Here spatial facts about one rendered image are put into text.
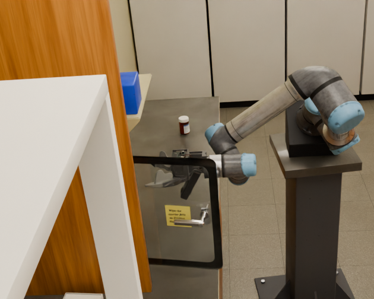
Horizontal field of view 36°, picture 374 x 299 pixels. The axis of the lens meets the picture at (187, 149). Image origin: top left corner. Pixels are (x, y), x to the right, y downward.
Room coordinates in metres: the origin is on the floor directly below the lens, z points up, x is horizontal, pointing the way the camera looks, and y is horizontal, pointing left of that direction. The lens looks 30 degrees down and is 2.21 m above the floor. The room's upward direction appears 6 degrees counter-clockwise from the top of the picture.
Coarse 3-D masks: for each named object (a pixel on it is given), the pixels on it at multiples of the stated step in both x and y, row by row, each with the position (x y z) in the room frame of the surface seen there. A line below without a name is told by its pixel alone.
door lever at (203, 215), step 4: (204, 212) 1.38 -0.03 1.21; (200, 216) 1.38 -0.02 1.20; (204, 216) 1.37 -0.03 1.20; (176, 220) 1.36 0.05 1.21; (180, 220) 1.36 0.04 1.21; (184, 220) 1.35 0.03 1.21; (188, 220) 1.35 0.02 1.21; (192, 220) 1.35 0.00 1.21; (196, 220) 1.35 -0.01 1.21; (200, 220) 1.35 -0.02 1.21; (204, 220) 1.36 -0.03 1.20; (176, 224) 1.35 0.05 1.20; (180, 224) 1.35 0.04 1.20; (184, 224) 1.35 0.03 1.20; (188, 224) 1.34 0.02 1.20; (192, 224) 1.34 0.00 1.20; (196, 224) 1.34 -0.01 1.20; (200, 224) 1.33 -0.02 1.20
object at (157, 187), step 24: (144, 168) 1.42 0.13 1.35; (168, 168) 1.41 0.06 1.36; (192, 168) 1.39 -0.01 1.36; (216, 168) 1.38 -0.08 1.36; (144, 192) 1.43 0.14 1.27; (168, 192) 1.41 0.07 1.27; (192, 192) 1.39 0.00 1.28; (216, 192) 1.37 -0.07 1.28; (144, 216) 1.43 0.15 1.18; (192, 216) 1.39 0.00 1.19; (216, 216) 1.37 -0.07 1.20; (168, 240) 1.41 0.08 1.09; (192, 240) 1.39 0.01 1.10; (216, 240) 1.38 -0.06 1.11; (168, 264) 1.42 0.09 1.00; (192, 264) 1.40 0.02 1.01; (216, 264) 1.38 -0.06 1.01
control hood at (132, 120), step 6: (144, 78) 1.72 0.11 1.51; (150, 78) 1.72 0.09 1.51; (144, 84) 1.67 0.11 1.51; (144, 90) 1.62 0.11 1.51; (144, 96) 1.58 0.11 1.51; (144, 102) 1.55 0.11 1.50; (126, 114) 1.46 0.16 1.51; (132, 114) 1.46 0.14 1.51; (138, 114) 1.46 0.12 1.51; (132, 120) 1.44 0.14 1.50; (138, 120) 1.44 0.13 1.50; (132, 126) 1.44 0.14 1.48
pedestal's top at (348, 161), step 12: (276, 144) 2.21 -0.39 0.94; (276, 156) 2.15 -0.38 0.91; (288, 156) 2.10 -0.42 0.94; (312, 156) 2.08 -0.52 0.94; (324, 156) 2.07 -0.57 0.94; (336, 156) 2.06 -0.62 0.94; (348, 156) 2.05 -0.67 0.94; (288, 168) 2.00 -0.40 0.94; (300, 168) 1.99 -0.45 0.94; (312, 168) 1.99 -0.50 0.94; (324, 168) 1.99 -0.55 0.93; (336, 168) 1.99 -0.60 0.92; (348, 168) 1.99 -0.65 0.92; (360, 168) 1.99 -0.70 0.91
